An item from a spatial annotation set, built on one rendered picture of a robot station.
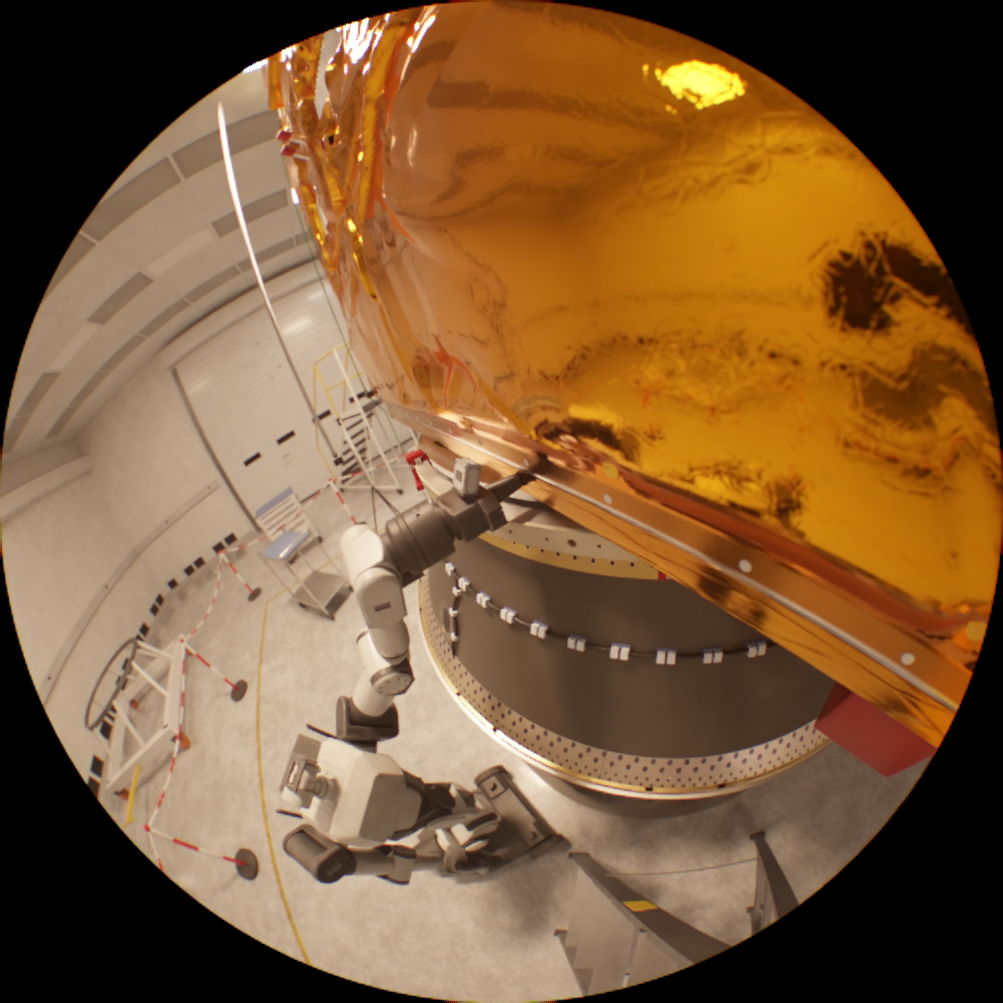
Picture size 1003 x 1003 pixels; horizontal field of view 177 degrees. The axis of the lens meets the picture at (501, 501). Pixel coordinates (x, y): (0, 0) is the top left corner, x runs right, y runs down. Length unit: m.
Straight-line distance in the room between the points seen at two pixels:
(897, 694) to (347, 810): 0.88
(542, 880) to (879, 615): 1.96
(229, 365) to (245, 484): 2.83
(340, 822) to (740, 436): 0.89
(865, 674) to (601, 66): 0.38
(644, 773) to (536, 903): 1.43
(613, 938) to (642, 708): 0.77
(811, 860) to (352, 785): 2.15
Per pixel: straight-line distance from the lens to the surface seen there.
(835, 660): 0.30
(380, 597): 0.44
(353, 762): 0.84
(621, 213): 0.17
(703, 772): 0.82
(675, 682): 0.62
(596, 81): 0.19
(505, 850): 1.92
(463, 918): 2.25
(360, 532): 0.49
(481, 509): 0.44
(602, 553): 0.47
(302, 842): 0.98
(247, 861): 3.39
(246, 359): 8.35
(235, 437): 8.45
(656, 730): 0.71
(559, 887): 2.06
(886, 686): 0.31
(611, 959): 1.19
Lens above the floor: 2.00
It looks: 30 degrees down
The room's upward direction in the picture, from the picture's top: 21 degrees counter-clockwise
